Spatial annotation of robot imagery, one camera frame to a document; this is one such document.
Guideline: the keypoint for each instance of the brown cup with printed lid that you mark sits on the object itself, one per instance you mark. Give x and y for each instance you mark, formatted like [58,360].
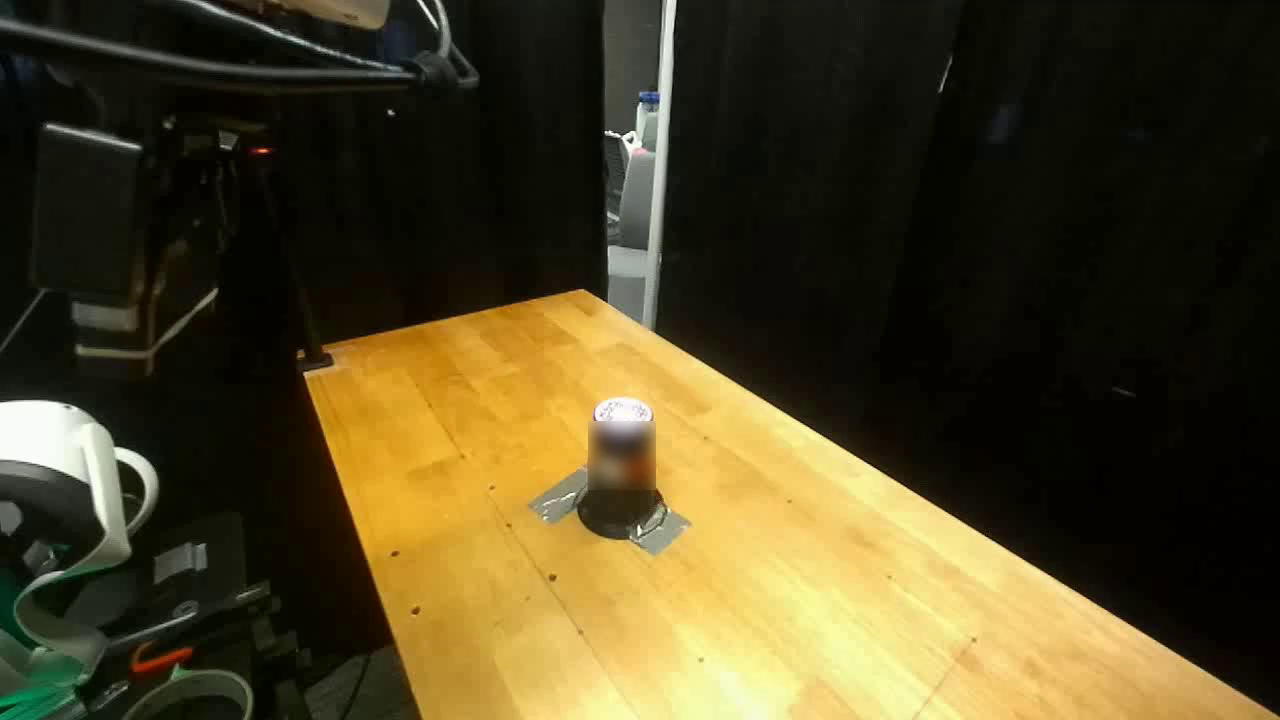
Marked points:
[622,465]

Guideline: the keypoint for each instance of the black curtain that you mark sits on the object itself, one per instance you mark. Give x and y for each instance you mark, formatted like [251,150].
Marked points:
[934,202]

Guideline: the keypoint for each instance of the black equipment base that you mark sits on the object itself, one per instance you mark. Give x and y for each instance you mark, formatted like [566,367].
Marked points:
[212,627]

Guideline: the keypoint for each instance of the black horizontal beam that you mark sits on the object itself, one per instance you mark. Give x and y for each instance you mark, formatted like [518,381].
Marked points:
[203,64]

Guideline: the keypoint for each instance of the gray box on stand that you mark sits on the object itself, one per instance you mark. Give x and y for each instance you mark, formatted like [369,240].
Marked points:
[81,213]

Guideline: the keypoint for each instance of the gray duct tape piece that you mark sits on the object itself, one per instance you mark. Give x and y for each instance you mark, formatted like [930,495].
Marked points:
[562,497]
[659,528]

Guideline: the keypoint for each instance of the white door frame post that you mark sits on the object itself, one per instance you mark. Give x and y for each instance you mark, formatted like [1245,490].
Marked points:
[661,161]

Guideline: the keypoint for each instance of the black camera tripod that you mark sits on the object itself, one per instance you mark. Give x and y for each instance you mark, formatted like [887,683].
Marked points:
[253,253]

